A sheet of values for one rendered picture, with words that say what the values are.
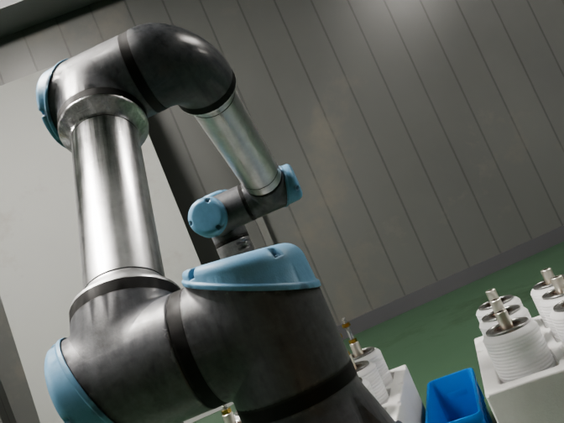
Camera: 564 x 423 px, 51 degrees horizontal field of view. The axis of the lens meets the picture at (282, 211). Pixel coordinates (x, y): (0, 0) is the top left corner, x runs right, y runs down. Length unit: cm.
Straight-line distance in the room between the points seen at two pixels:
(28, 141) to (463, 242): 242
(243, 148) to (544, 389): 61
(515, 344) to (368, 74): 263
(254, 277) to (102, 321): 15
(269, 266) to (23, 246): 272
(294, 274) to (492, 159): 311
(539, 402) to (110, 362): 72
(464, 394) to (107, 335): 104
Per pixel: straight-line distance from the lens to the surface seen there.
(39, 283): 311
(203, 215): 110
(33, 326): 310
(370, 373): 121
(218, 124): 90
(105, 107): 77
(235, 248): 121
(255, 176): 102
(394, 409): 115
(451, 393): 146
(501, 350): 107
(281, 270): 51
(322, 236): 328
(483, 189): 354
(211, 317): 52
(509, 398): 105
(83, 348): 57
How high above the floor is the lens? 50
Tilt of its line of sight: 5 degrees up
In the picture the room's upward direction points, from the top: 23 degrees counter-clockwise
